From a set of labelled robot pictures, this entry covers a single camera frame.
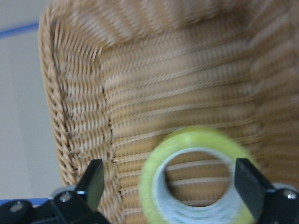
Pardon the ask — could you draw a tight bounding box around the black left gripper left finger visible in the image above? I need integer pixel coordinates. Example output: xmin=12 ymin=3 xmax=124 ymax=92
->
xmin=0 ymin=159 xmax=109 ymax=224

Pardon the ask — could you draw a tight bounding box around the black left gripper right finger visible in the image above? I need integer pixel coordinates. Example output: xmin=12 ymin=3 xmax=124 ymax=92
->
xmin=234 ymin=158 xmax=299 ymax=224

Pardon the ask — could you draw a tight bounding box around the yellow tape roll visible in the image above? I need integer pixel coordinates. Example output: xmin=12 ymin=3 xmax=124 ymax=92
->
xmin=139 ymin=126 xmax=254 ymax=224

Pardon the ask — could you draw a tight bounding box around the brown wicker basket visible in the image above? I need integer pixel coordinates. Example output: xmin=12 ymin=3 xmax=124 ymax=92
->
xmin=39 ymin=0 xmax=299 ymax=224

